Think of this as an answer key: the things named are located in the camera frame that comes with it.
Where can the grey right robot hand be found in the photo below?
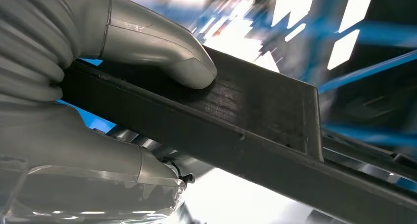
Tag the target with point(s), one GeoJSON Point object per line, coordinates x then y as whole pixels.
{"type": "Point", "coordinates": [81, 150]}

